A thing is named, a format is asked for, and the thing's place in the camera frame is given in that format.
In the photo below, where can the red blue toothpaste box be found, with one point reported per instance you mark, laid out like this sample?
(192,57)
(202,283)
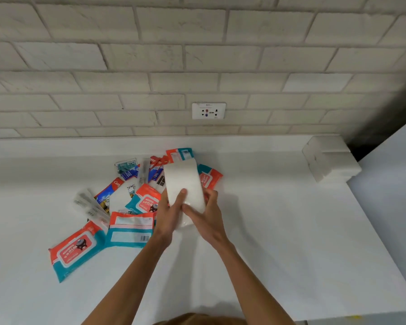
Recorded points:
(156,167)
(105,195)

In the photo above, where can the red teal wet wipes pack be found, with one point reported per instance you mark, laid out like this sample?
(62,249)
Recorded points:
(144,199)
(180,154)
(75,249)
(130,230)
(210,177)

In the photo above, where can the green white sachet pack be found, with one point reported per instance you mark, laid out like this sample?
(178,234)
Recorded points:
(126,168)

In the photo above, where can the white tissue packet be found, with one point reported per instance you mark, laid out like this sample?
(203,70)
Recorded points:
(184,181)

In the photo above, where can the person's left thumb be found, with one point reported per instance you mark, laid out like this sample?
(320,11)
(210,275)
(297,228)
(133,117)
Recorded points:
(178,199)

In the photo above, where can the clear toothbrush pack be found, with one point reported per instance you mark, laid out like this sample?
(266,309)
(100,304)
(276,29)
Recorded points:
(89,206)
(143,171)

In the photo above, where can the white black printed box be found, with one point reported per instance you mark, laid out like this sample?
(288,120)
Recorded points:
(123,196)

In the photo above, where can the white appliance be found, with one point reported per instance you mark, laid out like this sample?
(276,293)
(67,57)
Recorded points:
(389,206)

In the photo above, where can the person's left hand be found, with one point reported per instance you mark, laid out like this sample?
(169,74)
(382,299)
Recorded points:
(165,219)

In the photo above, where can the person's right forearm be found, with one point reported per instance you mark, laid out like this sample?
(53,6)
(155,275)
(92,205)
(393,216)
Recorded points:
(247,284)

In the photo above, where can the white wall socket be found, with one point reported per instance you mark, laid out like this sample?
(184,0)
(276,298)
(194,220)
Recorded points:
(208,111)

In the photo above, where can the person's right thumb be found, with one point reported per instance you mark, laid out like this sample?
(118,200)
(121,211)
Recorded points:
(191,211)

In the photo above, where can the person's right hand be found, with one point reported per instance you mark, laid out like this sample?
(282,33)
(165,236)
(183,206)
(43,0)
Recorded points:
(209,223)

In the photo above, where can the person's left forearm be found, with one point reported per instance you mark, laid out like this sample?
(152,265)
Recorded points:
(132,280)

